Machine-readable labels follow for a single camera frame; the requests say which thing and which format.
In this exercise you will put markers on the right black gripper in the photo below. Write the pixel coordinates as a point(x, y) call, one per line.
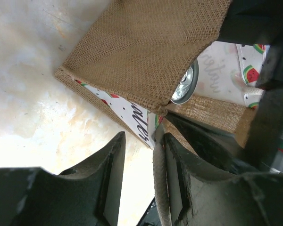
point(261, 22)

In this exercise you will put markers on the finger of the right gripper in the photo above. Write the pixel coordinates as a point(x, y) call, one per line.
point(216, 146)

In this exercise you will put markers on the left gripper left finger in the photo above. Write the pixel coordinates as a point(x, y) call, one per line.
point(87, 194)

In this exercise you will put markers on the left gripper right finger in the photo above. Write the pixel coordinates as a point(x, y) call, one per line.
point(203, 195)

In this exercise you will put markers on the red cola can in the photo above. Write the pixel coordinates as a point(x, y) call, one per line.
point(187, 85)

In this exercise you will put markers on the watermelon print canvas bag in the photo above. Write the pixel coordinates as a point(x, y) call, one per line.
point(137, 52)

